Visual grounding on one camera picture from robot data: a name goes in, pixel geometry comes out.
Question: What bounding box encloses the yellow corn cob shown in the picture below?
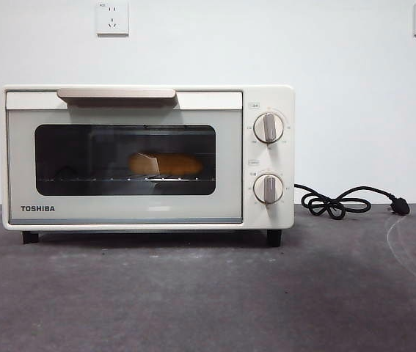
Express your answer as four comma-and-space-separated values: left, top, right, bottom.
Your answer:
128, 152, 204, 176

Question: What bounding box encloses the glass oven door with handle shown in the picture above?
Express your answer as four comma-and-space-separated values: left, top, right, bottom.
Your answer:
5, 87, 244, 224

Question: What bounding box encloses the cream Toshiba toaster oven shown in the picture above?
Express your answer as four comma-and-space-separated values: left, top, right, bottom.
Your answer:
1, 84, 296, 247

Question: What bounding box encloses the timer knob with beige grip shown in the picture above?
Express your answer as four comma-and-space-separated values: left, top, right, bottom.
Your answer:
252, 172, 285, 205

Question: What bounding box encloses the temperature knob with beige grip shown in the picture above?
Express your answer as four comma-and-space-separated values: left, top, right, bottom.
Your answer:
252, 111, 285, 144

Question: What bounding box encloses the metal wire oven rack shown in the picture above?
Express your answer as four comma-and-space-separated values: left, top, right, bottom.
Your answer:
44, 177, 216, 183

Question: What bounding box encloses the black power cable with plug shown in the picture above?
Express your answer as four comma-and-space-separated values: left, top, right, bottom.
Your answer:
294, 183, 412, 221

